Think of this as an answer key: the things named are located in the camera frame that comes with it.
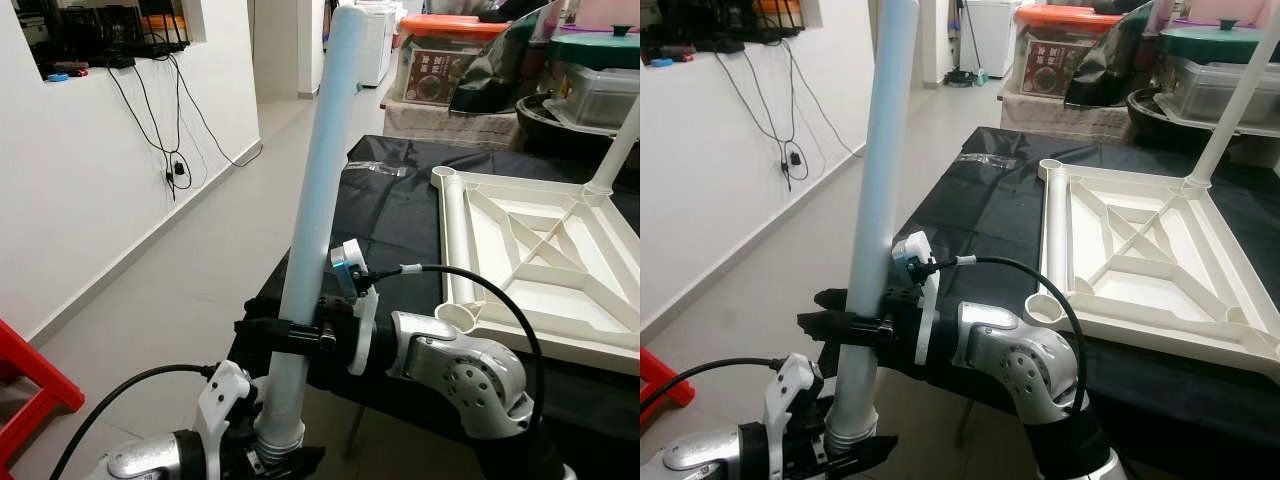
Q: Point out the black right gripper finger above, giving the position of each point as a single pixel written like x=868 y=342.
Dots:
x=285 y=335
x=845 y=328

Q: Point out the white plastic children table top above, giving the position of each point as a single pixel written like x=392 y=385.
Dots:
x=1150 y=290
x=560 y=290

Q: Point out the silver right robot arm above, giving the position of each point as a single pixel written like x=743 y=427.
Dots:
x=460 y=370
x=1020 y=360

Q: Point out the black table cloth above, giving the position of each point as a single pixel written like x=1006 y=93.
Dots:
x=400 y=220
x=980 y=210

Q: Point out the black power adapter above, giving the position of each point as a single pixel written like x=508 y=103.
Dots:
x=795 y=160
x=180 y=170

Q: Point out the red plastic stool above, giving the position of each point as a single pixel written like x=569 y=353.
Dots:
x=660 y=375
x=30 y=365

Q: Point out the beige cloth covered bench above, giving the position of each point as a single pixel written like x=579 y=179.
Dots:
x=1050 y=118
x=430 y=125

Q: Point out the black floor mop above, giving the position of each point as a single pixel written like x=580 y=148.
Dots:
x=962 y=75

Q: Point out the orange lid storage box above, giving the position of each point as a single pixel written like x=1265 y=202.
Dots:
x=1045 y=65
x=430 y=75

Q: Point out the white cabinet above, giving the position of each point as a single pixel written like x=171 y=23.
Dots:
x=380 y=45
x=995 y=35

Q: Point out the black glossy bag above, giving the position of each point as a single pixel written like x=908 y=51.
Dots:
x=1110 y=70
x=500 y=70

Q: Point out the black network devices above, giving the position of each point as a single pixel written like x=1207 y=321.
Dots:
x=720 y=30
x=100 y=35

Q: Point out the clear plastic storage box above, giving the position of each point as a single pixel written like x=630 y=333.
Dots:
x=610 y=95
x=1210 y=90

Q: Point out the dark green round lid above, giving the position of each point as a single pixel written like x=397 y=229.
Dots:
x=600 y=50
x=1210 y=45

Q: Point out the pink storage box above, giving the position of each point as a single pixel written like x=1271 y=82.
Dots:
x=1220 y=12
x=615 y=12

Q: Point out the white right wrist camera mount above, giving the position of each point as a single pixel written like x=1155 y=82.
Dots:
x=345 y=262
x=912 y=245

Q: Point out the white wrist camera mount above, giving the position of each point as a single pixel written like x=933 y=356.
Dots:
x=790 y=390
x=225 y=395
x=912 y=245
x=345 y=262

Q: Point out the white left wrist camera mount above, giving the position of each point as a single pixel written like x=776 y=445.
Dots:
x=790 y=390
x=225 y=395

